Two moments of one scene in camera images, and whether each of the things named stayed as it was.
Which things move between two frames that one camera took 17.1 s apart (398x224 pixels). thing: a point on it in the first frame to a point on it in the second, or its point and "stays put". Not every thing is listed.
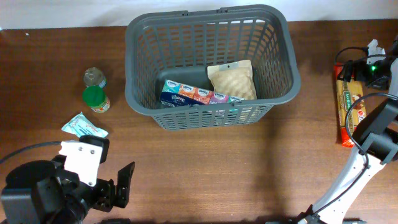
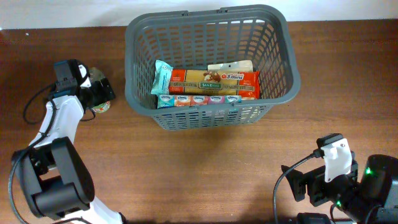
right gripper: (360, 74) to (315, 182)
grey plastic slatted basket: (209, 68) stays put
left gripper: (106, 197) to (103, 94)
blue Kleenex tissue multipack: (175, 94) stays put
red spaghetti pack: (347, 93) to (194, 81)
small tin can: (93, 76) stays put
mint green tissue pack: (81, 126) to (162, 75)
